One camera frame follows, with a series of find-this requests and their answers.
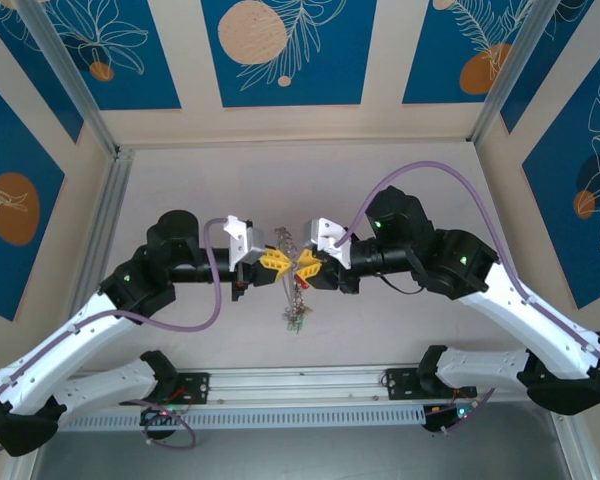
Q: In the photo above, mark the thin silver keyring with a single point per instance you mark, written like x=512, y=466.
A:
x=293, y=265

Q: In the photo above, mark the bunch of silver keys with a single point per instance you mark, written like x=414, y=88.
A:
x=296, y=305

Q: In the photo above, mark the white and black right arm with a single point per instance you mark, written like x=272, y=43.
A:
x=530, y=320

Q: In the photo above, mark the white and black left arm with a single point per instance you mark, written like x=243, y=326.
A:
x=55, y=350

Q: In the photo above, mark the red key tag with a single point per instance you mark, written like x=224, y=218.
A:
x=304, y=285

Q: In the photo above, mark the green key tag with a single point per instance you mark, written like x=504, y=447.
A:
x=295, y=326

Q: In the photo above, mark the black base controller board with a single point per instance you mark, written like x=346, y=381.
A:
x=157, y=417
x=445, y=417

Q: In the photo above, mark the aluminium side rail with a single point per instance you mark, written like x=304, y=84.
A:
x=112, y=200

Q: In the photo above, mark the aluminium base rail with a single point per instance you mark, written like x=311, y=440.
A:
x=300, y=387

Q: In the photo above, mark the blue floral wall panel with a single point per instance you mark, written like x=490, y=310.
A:
x=20, y=250
x=35, y=75
x=440, y=50
x=290, y=75
x=555, y=60
x=130, y=75
x=565, y=200

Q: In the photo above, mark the aluminium frame post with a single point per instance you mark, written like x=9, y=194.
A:
x=517, y=70
x=70, y=75

